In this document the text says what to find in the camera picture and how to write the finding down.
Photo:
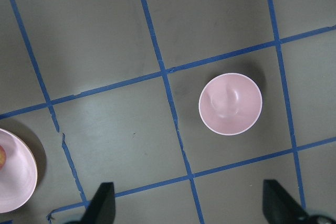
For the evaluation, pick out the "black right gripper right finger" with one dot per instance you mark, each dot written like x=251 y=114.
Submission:
x=279 y=206

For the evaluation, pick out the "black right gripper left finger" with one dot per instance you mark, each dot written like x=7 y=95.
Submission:
x=102 y=206

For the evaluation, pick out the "red apple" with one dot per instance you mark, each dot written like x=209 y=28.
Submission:
x=3 y=157

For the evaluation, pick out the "pink bowl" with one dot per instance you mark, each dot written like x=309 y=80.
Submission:
x=230 y=104

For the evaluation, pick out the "pink plate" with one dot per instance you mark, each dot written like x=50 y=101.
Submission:
x=19 y=173

